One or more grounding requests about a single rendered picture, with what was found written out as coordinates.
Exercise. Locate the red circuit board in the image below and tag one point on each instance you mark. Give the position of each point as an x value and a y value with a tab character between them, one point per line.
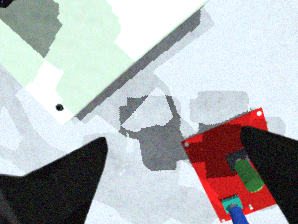
231	182

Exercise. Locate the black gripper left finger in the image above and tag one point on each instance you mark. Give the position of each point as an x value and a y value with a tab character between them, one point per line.
60	192

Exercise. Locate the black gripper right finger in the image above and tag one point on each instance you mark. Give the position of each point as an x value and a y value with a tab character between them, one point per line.
275	158

